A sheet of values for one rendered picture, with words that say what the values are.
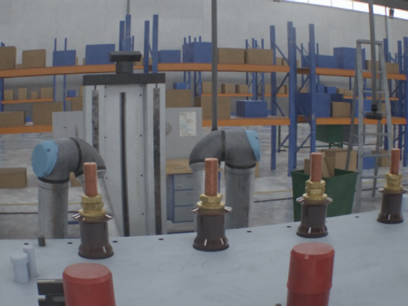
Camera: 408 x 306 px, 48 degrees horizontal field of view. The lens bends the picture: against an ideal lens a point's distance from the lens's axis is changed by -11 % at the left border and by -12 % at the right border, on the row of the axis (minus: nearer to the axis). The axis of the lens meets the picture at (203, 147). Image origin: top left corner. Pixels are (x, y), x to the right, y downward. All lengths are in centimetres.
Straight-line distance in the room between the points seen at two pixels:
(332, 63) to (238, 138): 845
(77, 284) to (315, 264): 33
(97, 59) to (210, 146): 702
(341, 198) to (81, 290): 499
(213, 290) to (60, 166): 84
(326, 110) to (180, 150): 483
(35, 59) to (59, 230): 716
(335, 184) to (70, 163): 403
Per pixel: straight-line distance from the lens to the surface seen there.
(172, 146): 601
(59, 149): 162
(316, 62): 1011
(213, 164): 112
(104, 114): 200
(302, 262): 72
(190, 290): 93
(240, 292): 92
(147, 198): 211
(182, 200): 544
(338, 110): 1049
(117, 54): 201
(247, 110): 953
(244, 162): 188
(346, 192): 556
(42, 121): 884
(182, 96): 912
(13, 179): 896
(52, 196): 166
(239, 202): 193
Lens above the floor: 173
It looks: 7 degrees down
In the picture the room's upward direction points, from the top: straight up
